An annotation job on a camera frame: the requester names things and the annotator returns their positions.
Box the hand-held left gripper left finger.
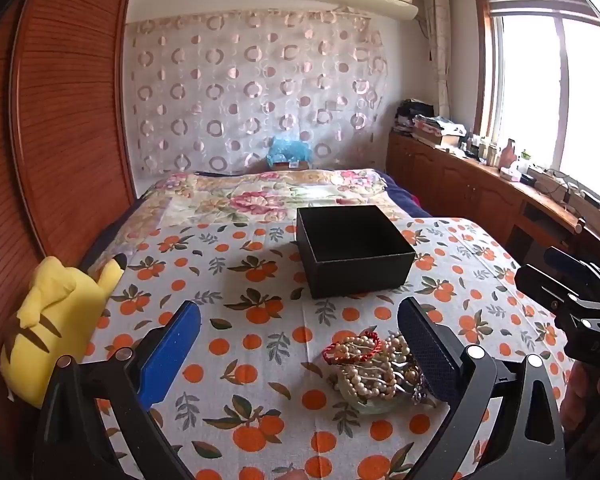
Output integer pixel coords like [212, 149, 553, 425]
[32, 300, 203, 480]

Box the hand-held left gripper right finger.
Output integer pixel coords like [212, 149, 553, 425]
[397, 297, 568, 480]

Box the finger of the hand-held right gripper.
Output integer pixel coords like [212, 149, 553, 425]
[514, 263, 577, 317]
[544, 246, 600, 302]

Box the tangle of pearl necklaces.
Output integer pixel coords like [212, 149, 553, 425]
[330, 332, 426, 403]

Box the red bead bracelet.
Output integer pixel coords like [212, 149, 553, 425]
[322, 331, 383, 365]

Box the black cardboard box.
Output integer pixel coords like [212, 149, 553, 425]
[296, 205, 417, 300]

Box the person's right hand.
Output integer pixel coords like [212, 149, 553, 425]
[560, 360, 600, 456]

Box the orange fruit print cloth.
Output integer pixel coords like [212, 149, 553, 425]
[77, 216, 578, 480]

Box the yellow plush toy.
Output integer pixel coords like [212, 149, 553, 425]
[0, 255, 126, 408]

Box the pink bottle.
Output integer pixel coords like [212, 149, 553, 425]
[498, 138, 519, 172]

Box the wooden sideboard cabinet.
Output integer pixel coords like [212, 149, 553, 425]
[386, 131, 600, 283]

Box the group of small bottles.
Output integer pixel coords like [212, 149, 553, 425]
[466, 134, 501, 167]

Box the dark blue bed sheet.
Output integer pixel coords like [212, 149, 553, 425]
[380, 174, 435, 220]

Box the floral blanket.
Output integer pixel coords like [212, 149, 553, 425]
[82, 168, 412, 263]

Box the stack of boxes and papers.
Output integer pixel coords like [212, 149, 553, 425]
[411, 114, 469, 150]

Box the pile of dark clothes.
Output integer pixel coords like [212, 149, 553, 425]
[393, 98, 437, 136]

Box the blue plastic bag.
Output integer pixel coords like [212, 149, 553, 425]
[266, 135, 314, 167]

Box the tied white window curtain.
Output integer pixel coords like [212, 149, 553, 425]
[422, 0, 454, 120]

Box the wooden frame window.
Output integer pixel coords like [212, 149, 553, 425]
[474, 0, 600, 218]

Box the circle pattern wall curtain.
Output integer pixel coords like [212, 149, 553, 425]
[124, 6, 390, 179]

